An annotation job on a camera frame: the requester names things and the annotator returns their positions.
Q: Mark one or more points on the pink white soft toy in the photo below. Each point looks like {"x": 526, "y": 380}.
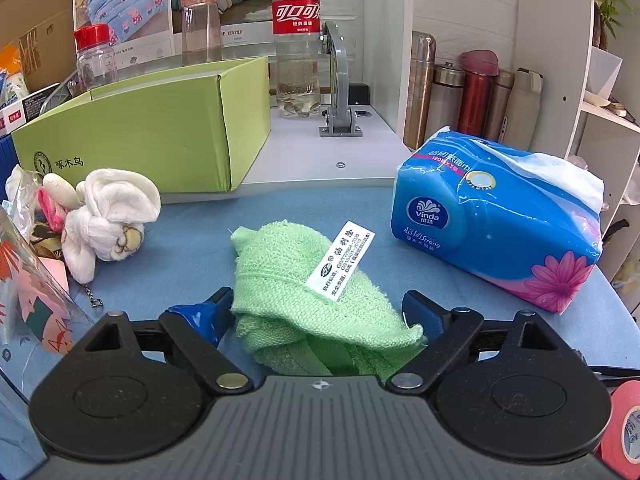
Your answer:
{"x": 57, "y": 195}

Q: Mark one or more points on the blue tissue pack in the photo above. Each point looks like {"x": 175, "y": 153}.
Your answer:
{"x": 475, "y": 220}

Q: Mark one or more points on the silver thermos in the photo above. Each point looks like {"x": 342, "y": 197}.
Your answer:
{"x": 446, "y": 105}

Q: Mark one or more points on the plastic jar red cap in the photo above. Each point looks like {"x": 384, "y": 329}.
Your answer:
{"x": 95, "y": 65}

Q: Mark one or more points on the beige thermos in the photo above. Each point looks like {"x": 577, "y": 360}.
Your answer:
{"x": 522, "y": 105}

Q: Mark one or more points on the green cardboard box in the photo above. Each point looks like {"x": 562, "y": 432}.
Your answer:
{"x": 150, "y": 135}

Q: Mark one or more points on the small black box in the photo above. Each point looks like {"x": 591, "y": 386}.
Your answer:
{"x": 359, "y": 94}

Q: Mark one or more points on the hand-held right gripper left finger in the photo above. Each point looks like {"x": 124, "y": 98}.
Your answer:
{"x": 200, "y": 318}

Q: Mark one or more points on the orange bag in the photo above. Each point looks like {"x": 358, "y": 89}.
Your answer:
{"x": 9, "y": 60}

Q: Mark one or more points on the white plant pot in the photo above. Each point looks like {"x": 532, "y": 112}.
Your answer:
{"x": 602, "y": 72}

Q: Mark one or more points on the patterned plastic bag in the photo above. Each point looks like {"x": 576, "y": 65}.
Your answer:
{"x": 35, "y": 300}

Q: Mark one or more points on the red tape roll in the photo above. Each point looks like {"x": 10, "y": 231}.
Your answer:
{"x": 620, "y": 435}

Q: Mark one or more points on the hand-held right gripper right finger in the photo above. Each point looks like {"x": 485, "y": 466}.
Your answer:
{"x": 417, "y": 311}

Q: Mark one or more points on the glass jar pink lid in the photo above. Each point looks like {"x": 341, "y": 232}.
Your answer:
{"x": 200, "y": 30}

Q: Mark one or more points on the white shelf unit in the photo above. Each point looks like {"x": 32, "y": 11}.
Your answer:
{"x": 550, "y": 35}

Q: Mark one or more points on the clear plastic bag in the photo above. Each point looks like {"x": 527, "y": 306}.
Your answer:
{"x": 22, "y": 195}

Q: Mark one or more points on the grey metal bracket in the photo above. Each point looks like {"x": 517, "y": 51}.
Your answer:
{"x": 344, "y": 90}

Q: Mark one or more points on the white blue wipes pack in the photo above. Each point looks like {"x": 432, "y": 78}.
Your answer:
{"x": 15, "y": 87}

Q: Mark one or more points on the clear bottle red label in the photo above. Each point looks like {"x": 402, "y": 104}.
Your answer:
{"x": 296, "y": 20}

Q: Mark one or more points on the black box white print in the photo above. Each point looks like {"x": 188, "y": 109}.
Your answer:
{"x": 40, "y": 102}

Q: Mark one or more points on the white box red label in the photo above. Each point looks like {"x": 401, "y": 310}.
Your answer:
{"x": 11, "y": 121}

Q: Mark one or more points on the rose gold thermos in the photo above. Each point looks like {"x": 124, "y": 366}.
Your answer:
{"x": 501, "y": 105}

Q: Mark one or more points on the green potted plant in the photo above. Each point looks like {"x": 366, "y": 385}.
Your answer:
{"x": 612, "y": 0}

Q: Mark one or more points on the bedding wall poster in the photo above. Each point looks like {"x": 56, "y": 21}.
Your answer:
{"x": 125, "y": 5}

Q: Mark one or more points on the green towel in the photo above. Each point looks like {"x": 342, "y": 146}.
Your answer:
{"x": 300, "y": 310}

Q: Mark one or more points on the cardboard sheet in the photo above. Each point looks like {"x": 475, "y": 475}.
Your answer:
{"x": 35, "y": 5}

